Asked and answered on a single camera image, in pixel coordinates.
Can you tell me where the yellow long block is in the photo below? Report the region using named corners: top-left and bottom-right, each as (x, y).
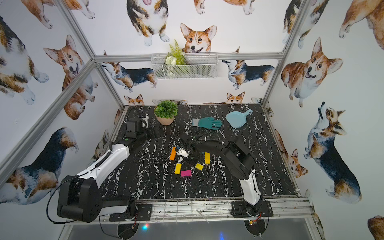
top-left (195, 163), bottom-right (204, 171)
top-left (205, 153), bottom-right (211, 165)

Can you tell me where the orange long block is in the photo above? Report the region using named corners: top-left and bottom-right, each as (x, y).
top-left (169, 147), bottom-right (177, 161)

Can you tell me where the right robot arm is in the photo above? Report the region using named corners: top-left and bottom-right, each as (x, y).
top-left (176, 136), bottom-right (264, 218)

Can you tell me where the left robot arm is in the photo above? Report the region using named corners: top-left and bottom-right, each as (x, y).
top-left (57, 118), bottom-right (162, 223)

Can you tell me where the small yellow block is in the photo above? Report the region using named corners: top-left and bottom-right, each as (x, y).
top-left (174, 163), bottom-right (182, 175)

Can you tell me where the magenta block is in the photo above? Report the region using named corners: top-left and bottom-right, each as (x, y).
top-left (180, 170), bottom-right (192, 178)

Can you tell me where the teal rubber glove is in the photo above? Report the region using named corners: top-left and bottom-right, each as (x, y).
top-left (192, 117), bottom-right (223, 130)

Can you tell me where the green potted plant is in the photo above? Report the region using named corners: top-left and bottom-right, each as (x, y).
top-left (154, 101), bottom-right (178, 126)

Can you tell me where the light blue dustpan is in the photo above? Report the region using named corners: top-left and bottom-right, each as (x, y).
top-left (226, 110), bottom-right (253, 129)

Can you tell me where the fern and white flower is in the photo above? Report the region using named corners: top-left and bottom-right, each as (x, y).
top-left (165, 40), bottom-right (188, 78)

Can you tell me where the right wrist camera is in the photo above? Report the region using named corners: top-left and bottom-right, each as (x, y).
top-left (177, 148), bottom-right (189, 158)

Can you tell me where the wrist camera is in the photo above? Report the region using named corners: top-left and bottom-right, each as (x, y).
top-left (177, 148), bottom-right (189, 158)
top-left (141, 113), bottom-right (149, 130)

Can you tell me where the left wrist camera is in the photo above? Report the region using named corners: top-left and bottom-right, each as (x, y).
top-left (141, 113), bottom-right (149, 130)

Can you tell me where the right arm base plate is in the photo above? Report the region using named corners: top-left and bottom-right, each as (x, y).
top-left (231, 201), bottom-right (274, 218)

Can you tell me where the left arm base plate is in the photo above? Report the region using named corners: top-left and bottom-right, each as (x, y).
top-left (109, 204), bottom-right (153, 222)

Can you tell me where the white wire basket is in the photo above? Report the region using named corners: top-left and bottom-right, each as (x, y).
top-left (151, 53), bottom-right (219, 80)

